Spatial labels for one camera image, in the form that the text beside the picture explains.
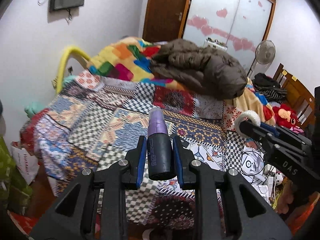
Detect purple black spray bottle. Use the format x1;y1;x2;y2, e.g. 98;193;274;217
147;107;176;181

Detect tangled white cables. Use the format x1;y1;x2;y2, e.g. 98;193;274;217
240;144;276;196

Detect green patterned bag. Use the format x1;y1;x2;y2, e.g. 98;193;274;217
0;137;33;215

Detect white shopping bag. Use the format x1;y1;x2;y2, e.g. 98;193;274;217
10;141;40;185

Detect brown puffer jacket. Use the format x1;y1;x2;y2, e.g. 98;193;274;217
150;38;247;100

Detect standing electric fan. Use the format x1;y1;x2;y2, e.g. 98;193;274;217
247;40;276;77

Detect yellow foam tube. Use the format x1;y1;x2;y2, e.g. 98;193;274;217
55;45;91;95

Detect colourful block fleece blanket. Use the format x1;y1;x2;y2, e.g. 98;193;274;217
87;37;186;90

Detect wooden bed headboard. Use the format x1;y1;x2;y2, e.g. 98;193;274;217
273;63;315;129

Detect white bandage tape roll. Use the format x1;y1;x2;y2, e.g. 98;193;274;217
234;110;261;139

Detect white sliding wardrobe with hearts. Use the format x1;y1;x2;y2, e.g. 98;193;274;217
183;0;272;70

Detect teal plastic toy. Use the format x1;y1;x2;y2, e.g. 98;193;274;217
24;102;45;118

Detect brown wooden door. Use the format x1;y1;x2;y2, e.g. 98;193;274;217
142;0;187;42

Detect red plush toy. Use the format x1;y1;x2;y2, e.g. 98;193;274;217
272;103;300;129

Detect patchwork patterned bedspread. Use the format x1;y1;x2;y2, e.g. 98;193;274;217
19;69;253;230

